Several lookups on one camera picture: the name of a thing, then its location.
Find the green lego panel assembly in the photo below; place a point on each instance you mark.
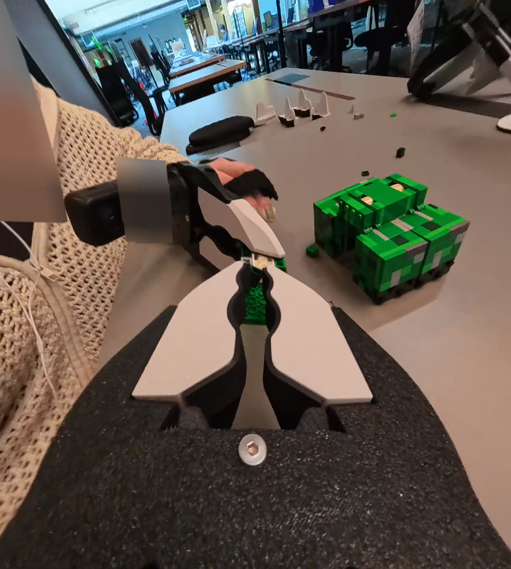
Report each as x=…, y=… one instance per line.
x=255, y=306

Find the dark flat strip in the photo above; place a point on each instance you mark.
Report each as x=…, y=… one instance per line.
x=293, y=79

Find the small green lego brick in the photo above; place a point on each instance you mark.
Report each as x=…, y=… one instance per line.
x=312, y=251

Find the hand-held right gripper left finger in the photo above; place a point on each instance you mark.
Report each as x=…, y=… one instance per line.
x=193, y=346

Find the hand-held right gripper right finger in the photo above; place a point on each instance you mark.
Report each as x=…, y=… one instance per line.
x=317, y=351

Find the person's left hand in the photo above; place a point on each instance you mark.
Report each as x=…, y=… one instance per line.
x=246, y=182

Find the large green lego build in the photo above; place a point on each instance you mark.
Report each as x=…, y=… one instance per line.
x=393, y=249

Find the white fin-shaped piece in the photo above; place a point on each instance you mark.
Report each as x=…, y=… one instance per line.
x=321, y=109
x=302, y=104
x=264, y=114
x=287, y=114

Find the black office chair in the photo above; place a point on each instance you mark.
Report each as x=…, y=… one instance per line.
x=117, y=98

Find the black wrist rest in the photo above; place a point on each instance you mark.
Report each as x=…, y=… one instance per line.
x=219, y=131

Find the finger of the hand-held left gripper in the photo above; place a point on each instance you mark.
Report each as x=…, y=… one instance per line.
x=255, y=231
x=211, y=258

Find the wooden work table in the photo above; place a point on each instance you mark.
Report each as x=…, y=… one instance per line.
x=211, y=71

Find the person's left forearm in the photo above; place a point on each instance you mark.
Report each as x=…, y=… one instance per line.
x=104, y=146

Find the black and white stand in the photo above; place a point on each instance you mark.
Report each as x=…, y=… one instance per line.
x=460, y=66

